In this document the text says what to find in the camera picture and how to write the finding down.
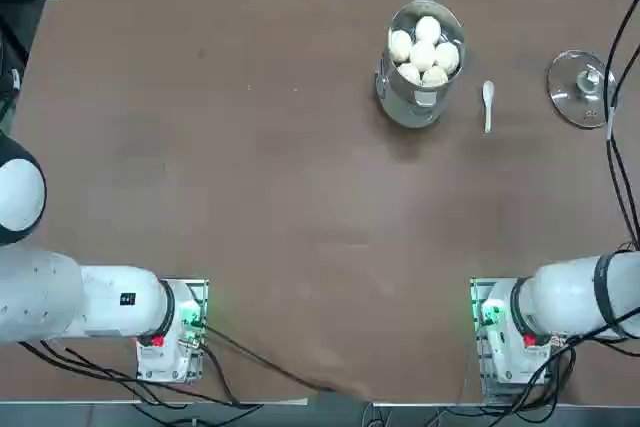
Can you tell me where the white ceramic spoon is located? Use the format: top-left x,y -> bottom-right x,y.
481,80 -> 497,135

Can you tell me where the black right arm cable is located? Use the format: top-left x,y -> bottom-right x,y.
603,0 -> 640,253

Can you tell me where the black left base cable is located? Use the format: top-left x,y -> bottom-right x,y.
199,324 -> 341,394

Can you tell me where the glass pot lid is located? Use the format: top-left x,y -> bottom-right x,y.
546,49 -> 619,129

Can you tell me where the stainless steel steamer pot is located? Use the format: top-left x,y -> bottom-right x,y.
373,0 -> 467,129

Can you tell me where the white steamed bun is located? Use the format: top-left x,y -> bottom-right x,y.
388,30 -> 414,64
434,41 -> 461,76
397,62 -> 422,86
410,40 -> 437,71
415,15 -> 442,44
421,65 -> 450,88

